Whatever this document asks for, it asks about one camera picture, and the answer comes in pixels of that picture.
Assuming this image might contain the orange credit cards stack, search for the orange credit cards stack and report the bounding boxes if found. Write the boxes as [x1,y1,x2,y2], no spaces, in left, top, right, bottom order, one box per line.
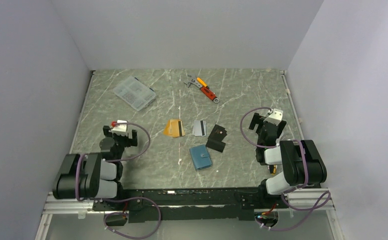
[163,119,185,138]

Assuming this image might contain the black card case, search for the black card case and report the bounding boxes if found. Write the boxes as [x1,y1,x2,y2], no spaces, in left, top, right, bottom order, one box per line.
[206,124,227,153]

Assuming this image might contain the silver grey card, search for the silver grey card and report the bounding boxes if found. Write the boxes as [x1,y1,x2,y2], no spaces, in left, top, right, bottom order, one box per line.
[192,120,207,137]

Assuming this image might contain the blue card holder wallet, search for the blue card holder wallet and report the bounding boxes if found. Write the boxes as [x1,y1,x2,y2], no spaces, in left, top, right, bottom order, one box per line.
[189,144,212,171]

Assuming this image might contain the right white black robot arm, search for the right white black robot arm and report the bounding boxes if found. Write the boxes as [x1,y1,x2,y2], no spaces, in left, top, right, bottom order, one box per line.
[249,110,327,208]

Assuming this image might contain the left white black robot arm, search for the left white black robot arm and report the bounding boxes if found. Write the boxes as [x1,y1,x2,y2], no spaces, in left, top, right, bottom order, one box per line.
[52,122,138,210]

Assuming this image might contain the yellow black small tool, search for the yellow black small tool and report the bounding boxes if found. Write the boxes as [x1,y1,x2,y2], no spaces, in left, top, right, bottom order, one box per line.
[269,165,277,175]

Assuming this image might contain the clear plastic organizer box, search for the clear plastic organizer box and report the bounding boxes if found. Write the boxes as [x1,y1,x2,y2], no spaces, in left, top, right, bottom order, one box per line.
[113,76,156,111]

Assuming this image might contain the red adjustable wrench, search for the red adjustable wrench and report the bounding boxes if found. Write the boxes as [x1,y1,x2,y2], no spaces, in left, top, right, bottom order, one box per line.
[184,74,220,104]

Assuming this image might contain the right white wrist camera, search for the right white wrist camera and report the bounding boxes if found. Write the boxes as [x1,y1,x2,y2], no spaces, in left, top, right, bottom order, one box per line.
[265,108,283,126]

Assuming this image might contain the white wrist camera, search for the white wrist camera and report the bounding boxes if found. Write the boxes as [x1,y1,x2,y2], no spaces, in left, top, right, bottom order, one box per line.
[265,108,283,126]
[110,120,128,136]

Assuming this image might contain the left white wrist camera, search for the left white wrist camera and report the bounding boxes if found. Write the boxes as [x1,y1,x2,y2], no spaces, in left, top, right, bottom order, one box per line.
[110,120,128,136]

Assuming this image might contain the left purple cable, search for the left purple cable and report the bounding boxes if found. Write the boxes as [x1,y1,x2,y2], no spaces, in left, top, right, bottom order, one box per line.
[74,121,162,240]

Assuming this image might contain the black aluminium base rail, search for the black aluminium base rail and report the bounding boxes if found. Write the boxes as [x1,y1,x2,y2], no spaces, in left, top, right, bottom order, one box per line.
[42,187,335,223]

